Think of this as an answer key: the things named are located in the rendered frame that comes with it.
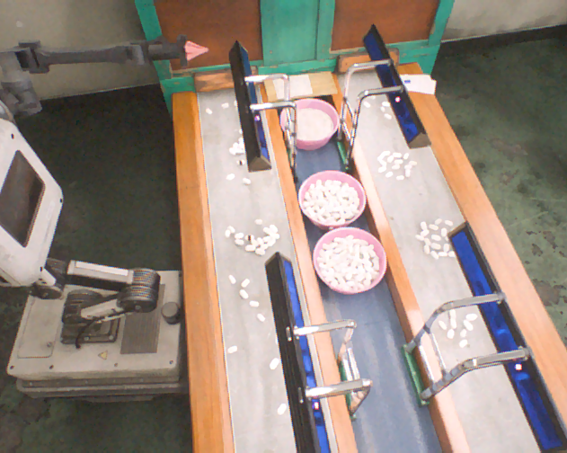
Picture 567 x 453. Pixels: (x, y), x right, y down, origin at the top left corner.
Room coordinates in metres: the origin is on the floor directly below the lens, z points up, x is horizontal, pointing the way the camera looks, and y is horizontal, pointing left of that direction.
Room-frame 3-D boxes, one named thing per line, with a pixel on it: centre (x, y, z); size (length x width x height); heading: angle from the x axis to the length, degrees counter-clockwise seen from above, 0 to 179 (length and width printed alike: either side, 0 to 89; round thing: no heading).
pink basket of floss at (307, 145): (1.47, -0.13, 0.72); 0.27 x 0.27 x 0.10
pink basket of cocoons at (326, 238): (0.75, -0.24, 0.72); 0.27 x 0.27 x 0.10
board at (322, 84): (1.68, -0.10, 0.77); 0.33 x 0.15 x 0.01; 99
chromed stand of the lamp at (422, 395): (0.36, -0.50, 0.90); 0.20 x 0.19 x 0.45; 9
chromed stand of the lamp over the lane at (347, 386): (0.30, -0.11, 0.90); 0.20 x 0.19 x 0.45; 9
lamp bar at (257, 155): (1.25, 0.12, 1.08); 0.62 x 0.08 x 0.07; 9
